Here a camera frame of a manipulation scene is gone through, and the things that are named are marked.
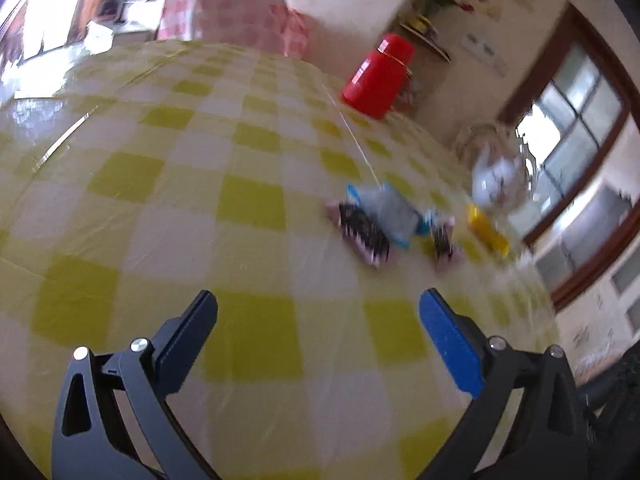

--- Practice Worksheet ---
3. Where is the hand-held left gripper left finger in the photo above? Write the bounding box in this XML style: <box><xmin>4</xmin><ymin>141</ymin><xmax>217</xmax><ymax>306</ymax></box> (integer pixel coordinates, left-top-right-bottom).
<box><xmin>51</xmin><ymin>289</ymin><xmax>221</xmax><ymax>480</ymax></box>

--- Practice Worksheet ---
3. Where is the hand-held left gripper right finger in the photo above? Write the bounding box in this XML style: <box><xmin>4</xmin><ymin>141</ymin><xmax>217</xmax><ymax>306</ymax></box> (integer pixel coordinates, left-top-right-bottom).
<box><xmin>419</xmin><ymin>287</ymin><xmax>588</xmax><ymax>480</ymax></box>

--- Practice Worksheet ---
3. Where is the yellow snack packet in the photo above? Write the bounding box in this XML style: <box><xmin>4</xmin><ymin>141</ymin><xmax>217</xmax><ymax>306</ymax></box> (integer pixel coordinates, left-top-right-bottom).
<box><xmin>465</xmin><ymin>202</ymin><xmax>511</xmax><ymax>256</ymax></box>

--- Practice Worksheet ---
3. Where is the pink and black snack packet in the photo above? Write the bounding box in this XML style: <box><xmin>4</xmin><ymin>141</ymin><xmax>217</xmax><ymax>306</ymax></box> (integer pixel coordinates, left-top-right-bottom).
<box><xmin>325</xmin><ymin>200</ymin><xmax>393</xmax><ymax>266</ymax></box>
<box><xmin>430</xmin><ymin>215</ymin><xmax>463</xmax><ymax>273</ymax></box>

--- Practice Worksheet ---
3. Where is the clear blue-edged snack packet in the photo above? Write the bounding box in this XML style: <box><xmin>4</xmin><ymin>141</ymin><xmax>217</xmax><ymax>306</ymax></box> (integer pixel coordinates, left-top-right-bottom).
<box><xmin>345</xmin><ymin>182</ymin><xmax>441</xmax><ymax>251</ymax></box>

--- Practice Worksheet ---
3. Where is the white teapot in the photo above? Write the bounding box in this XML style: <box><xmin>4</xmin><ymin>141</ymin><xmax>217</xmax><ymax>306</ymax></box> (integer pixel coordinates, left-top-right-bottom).
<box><xmin>470</xmin><ymin>147</ymin><xmax>526</xmax><ymax>211</ymax></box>

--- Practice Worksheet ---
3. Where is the yellow checked tablecloth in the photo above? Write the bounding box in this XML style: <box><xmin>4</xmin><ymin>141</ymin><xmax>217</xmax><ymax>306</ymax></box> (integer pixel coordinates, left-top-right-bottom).
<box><xmin>0</xmin><ymin>40</ymin><xmax>566</xmax><ymax>480</ymax></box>

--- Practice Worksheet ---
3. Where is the white decorative plate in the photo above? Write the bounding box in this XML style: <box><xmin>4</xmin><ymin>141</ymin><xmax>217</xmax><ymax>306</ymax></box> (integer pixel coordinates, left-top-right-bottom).
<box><xmin>452</xmin><ymin>120</ymin><xmax>541</xmax><ymax>211</ymax></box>

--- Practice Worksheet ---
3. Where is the brown framed glass door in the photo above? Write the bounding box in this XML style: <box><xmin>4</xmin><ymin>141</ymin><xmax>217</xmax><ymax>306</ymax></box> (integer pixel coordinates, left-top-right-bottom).
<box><xmin>500</xmin><ymin>2</ymin><xmax>640</xmax><ymax>311</ymax></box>

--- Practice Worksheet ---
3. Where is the red thermos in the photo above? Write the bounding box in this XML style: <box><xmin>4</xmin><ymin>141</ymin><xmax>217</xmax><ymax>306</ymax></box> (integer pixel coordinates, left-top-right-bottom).
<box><xmin>341</xmin><ymin>33</ymin><xmax>417</xmax><ymax>121</ymax></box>

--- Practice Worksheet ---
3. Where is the pink checked cloth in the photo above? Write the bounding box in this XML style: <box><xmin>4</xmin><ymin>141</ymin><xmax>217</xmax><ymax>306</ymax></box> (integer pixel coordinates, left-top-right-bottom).
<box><xmin>155</xmin><ymin>0</ymin><xmax>311</xmax><ymax>58</ymax></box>

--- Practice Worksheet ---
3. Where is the balcony glass door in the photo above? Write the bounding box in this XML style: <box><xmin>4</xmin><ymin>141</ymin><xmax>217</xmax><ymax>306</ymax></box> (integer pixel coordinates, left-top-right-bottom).
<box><xmin>0</xmin><ymin>0</ymin><xmax>101</xmax><ymax>71</ymax></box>

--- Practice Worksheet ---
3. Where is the wooden wall shelf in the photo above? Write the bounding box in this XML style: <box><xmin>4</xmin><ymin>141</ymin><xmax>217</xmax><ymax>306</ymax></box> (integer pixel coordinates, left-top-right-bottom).
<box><xmin>397</xmin><ymin>15</ymin><xmax>453</xmax><ymax>63</ymax></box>

